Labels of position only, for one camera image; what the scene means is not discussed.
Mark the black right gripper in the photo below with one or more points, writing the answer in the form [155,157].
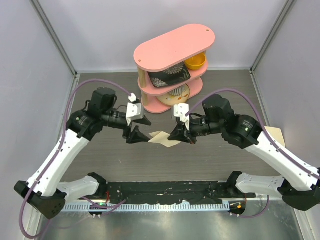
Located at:
[182,132]

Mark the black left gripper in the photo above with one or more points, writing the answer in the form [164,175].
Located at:
[135,136]

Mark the pink envelope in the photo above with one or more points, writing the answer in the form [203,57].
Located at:
[276,134]

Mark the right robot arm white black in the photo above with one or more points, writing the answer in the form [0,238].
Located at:
[298,183]

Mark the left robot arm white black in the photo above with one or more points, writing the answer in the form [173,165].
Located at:
[45,191]

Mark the beige patterned plate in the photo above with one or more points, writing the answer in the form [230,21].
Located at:
[170,100]

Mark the striped small bowl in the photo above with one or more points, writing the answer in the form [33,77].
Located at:
[177,91]

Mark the black floral plate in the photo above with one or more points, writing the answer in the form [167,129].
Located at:
[174,75]

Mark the pink three-tier shelf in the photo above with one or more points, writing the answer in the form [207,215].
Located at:
[165,51]

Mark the yellow bowl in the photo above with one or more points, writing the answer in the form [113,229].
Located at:
[196,62]

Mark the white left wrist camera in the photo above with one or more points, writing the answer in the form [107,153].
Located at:
[134,110]

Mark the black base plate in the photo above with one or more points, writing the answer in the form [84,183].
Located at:
[169,192]

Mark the white slotted cable duct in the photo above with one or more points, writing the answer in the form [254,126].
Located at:
[82,206]

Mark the aluminium frame rail left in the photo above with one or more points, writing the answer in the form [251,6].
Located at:
[53,35]

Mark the aluminium frame rail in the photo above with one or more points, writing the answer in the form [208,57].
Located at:
[53,35]
[286,9]

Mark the aluminium frame rail right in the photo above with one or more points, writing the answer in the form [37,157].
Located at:
[286,9]

